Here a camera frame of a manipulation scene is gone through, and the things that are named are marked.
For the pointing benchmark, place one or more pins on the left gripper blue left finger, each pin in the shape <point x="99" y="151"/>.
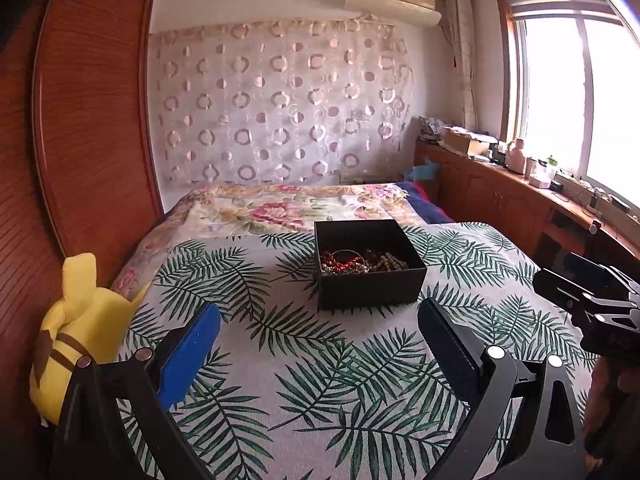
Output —
<point x="179" y="356"/>

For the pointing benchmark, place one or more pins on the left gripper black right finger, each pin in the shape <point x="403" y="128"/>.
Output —
<point x="455" y="348"/>

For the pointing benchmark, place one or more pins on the black jewelry box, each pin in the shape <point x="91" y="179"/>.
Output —
<point x="365" y="264"/>

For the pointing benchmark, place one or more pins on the person's right hand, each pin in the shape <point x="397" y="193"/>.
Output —
<point x="611" y="425"/>

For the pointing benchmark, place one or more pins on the wooden sideboard cabinet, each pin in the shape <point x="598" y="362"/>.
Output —
<point x="543" y="224"/>

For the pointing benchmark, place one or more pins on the yellow plush toy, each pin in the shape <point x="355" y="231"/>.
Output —
<point x="88" y="320"/>

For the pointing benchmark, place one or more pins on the palm leaf print bedspread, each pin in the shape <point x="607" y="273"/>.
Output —
<point x="290" y="391"/>

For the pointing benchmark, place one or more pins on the floral quilt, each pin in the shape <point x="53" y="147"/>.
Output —
<point x="231" y="209"/>

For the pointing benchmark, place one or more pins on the blue blanket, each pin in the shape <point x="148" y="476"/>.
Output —
<point x="420" y="203"/>

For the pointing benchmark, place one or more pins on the pink bottle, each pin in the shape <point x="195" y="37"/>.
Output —
<point x="515" y="157"/>

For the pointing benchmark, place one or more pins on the teal paper bag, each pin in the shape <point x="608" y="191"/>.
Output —
<point x="425" y="171"/>

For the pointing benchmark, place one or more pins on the wooden wardrobe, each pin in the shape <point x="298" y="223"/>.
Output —
<point x="76" y="170"/>

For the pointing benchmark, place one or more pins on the cardboard box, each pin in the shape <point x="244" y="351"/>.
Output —
<point x="468" y="144"/>

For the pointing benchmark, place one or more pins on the window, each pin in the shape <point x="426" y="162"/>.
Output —
<point x="571" y="90"/>

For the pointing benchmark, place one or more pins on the sheer circle pattern curtain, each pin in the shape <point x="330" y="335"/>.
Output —
<point x="294" y="102"/>

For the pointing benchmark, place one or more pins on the beige side curtain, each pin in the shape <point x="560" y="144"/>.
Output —
<point x="462" y="34"/>

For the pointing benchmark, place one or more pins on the wall air conditioner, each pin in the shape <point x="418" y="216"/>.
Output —
<point x="420" y="13"/>

